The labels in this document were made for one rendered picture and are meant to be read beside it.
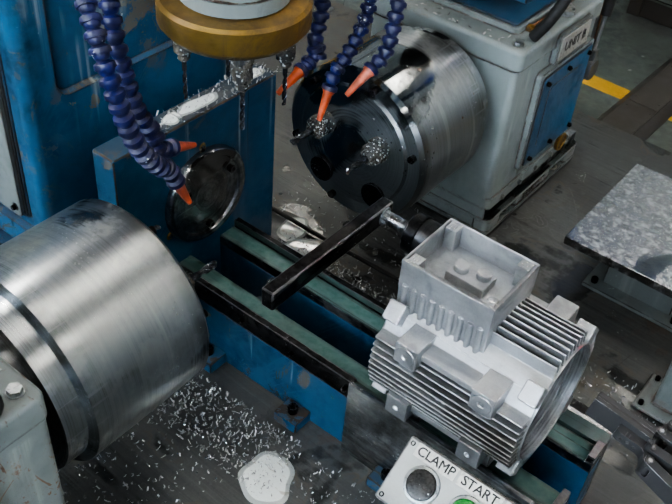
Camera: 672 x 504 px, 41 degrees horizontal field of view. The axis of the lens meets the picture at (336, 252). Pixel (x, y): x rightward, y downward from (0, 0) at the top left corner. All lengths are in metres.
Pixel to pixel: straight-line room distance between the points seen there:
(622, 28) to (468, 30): 2.87
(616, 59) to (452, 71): 2.69
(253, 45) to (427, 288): 0.33
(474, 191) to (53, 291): 0.83
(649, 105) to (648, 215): 2.14
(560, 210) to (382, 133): 0.51
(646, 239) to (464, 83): 0.39
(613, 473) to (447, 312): 0.41
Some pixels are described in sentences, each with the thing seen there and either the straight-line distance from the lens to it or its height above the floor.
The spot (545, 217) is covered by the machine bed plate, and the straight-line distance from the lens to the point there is 1.68.
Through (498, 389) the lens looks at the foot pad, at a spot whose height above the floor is 1.07.
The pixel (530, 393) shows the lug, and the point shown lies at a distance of 0.98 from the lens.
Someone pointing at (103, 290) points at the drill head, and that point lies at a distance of 0.96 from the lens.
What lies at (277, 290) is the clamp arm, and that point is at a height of 1.03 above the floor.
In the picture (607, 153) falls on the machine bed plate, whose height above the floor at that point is 0.80.
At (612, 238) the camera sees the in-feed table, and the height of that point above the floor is 0.92.
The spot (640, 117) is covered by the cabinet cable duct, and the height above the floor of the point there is 0.04.
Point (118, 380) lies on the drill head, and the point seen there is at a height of 1.08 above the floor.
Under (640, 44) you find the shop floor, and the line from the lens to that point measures 4.19.
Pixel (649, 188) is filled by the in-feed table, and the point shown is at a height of 0.92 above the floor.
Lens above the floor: 1.81
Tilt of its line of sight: 41 degrees down
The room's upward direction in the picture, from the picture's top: 5 degrees clockwise
